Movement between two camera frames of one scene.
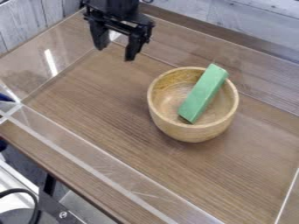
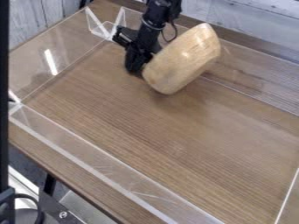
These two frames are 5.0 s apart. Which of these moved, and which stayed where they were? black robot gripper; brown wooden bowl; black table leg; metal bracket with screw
Moved: black robot gripper; brown wooden bowl
Stayed: metal bracket with screw; black table leg
